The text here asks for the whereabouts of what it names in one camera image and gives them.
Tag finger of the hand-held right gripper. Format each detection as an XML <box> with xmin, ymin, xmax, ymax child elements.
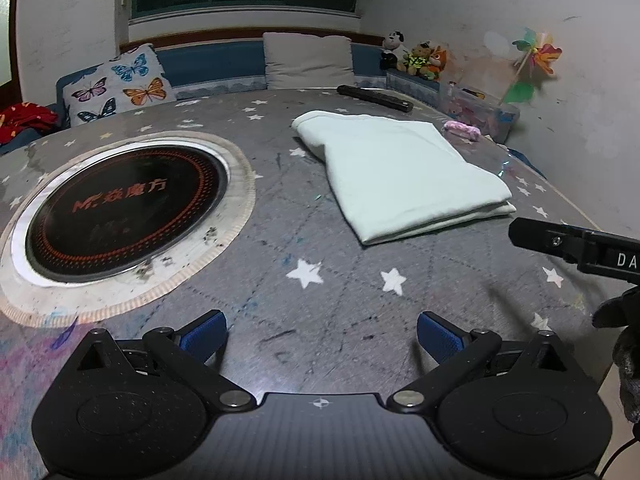
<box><xmin>508</xmin><ymin>217</ymin><xmax>640</xmax><ymax>285</ymax></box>

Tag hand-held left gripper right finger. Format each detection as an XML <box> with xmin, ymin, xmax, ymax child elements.
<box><xmin>386</xmin><ymin>311</ymin><xmax>566</xmax><ymax>413</ymax></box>

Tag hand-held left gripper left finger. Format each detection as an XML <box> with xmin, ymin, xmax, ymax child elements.
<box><xmin>75</xmin><ymin>310</ymin><xmax>256</xmax><ymax>413</ymax></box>

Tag pale green shirt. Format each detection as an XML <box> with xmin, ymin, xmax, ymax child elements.
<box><xmin>291</xmin><ymin>110</ymin><xmax>517</xmax><ymax>247</ymax></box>

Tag person's right hand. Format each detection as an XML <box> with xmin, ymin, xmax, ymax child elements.
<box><xmin>592</xmin><ymin>287</ymin><xmax>640</xmax><ymax>423</ymax></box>

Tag grey star-print tablecloth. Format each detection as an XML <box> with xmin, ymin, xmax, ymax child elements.
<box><xmin>0</xmin><ymin>85</ymin><xmax>640</xmax><ymax>461</ymax></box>

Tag small pink toy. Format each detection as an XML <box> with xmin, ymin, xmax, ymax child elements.
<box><xmin>444</xmin><ymin>120</ymin><xmax>482</xmax><ymax>142</ymax></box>

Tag round black induction cooktop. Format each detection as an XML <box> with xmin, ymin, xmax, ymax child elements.
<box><xmin>25</xmin><ymin>142</ymin><xmax>231</xmax><ymax>281</ymax></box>

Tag clear plastic storage box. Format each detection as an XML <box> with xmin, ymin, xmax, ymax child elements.
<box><xmin>439</xmin><ymin>80</ymin><xmax>521</xmax><ymax>142</ymax></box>

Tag colourful pinwheel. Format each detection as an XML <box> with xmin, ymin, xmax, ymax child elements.
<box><xmin>502</xmin><ymin>27</ymin><xmax>563</xmax><ymax>106</ymax></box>

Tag orange plush toy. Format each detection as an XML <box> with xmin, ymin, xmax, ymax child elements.
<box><xmin>427</xmin><ymin>45</ymin><xmax>451</xmax><ymax>82</ymax></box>

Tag long black remote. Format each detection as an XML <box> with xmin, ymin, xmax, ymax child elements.
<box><xmin>336</xmin><ymin>85</ymin><xmax>415</xmax><ymax>113</ymax></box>

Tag butterfly print pillow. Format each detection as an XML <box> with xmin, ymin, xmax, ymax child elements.
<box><xmin>67</xmin><ymin>43</ymin><xmax>178</xmax><ymax>128</ymax></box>

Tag panda plush toy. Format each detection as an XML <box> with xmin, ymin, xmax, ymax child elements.
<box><xmin>380</xmin><ymin>30</ymin><xmax>408</xmax><ymax>72</ymax></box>

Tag blue sofa bench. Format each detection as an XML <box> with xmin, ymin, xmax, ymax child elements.
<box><xmin>0</xmin><ymin>27</ymin><xmax>546</xmax><ymax>181</ymax></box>

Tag red patterned cloth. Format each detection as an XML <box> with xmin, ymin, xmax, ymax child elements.
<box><xmin>0</xmin><ymin>101</ymin><xmax>60</xmax><ymax>145</ymax></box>

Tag plain grey pillow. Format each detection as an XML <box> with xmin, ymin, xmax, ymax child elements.
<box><xmin>262</xmin><ymin>31</ymin><xmax>356</xmax><ymax>92</ymax></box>

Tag brown door with glass pane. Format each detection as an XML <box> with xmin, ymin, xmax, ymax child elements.
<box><xmin>0</xmin><ymin>0</ymin><xmax>25</xmax><ymax>111</ymax></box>

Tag black cable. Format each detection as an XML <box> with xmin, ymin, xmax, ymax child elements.
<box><xmin>597</xmin><ymin>435</ymin><xmax>640</xmax><ymax>478</ymax></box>

